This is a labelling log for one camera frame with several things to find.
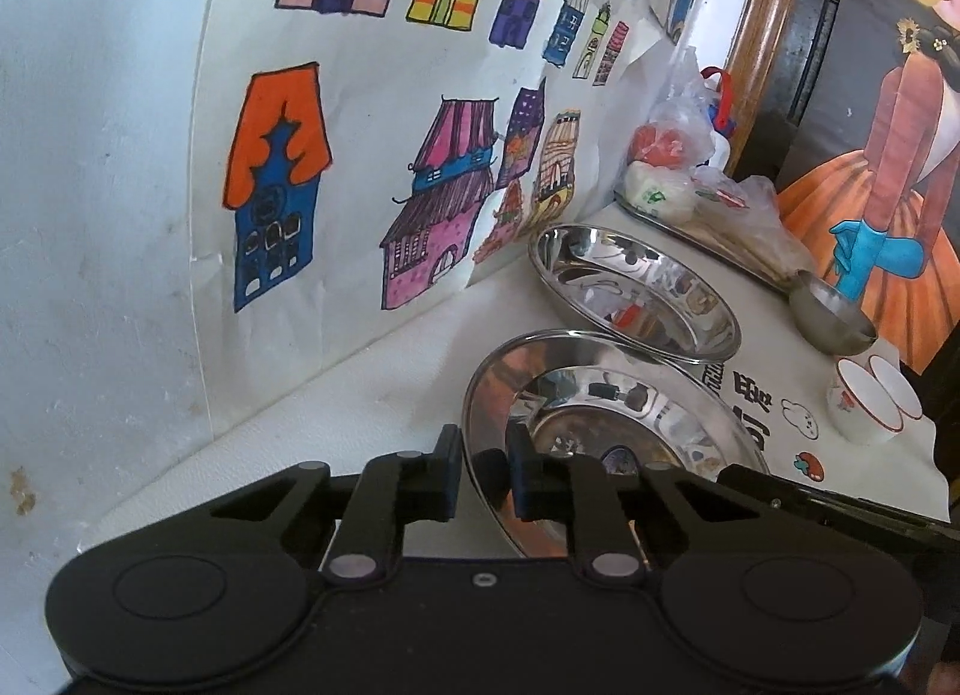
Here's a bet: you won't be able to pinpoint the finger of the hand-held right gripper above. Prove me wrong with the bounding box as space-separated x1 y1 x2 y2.
716 465 815 516

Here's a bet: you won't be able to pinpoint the red tomatoes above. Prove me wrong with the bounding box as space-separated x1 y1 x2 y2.
634 124 691 172

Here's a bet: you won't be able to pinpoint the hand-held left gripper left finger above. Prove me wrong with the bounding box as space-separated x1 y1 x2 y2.
210 425 466 585

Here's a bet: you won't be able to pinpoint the orange dress figure poster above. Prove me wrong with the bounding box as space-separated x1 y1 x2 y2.
776 0 960 374

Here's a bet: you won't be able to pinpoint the white bottle with blue lid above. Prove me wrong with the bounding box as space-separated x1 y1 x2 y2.
701 65 740 175

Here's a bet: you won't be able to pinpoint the white printed table cover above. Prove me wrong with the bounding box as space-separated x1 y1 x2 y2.
75 200 946 591

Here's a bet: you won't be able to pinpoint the plastic bag of brown sticks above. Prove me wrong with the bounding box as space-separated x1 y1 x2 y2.
690 166 815 284

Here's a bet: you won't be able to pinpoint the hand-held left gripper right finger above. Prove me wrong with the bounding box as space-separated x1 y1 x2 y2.
506 426 751 585

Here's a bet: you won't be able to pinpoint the small steel bowl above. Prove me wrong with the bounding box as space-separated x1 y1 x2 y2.
787 269 878 355

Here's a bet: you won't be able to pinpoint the wooden door frame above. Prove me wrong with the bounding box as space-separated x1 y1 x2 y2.
724 0 815 172

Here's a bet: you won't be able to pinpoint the white bun packet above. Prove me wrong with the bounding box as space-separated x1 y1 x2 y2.
624 161 698 224

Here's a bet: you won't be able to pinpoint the wide-rim steel plate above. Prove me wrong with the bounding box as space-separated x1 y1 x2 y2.
461 327 773 561

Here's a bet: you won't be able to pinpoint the steel tray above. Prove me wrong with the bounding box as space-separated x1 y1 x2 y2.
613 189 803 291

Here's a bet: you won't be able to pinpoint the clear plastic bag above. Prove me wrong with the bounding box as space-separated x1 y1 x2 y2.
622 46 721 186

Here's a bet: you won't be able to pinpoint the white bowl with red rim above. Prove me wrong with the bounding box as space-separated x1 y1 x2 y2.
868 354 923 434
826 357 905 445

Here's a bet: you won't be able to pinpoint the colourful houses drawing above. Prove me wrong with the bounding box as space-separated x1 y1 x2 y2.
196 0 657 434

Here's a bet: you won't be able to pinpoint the deep steel plate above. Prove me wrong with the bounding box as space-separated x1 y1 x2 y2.
527 222 743 364

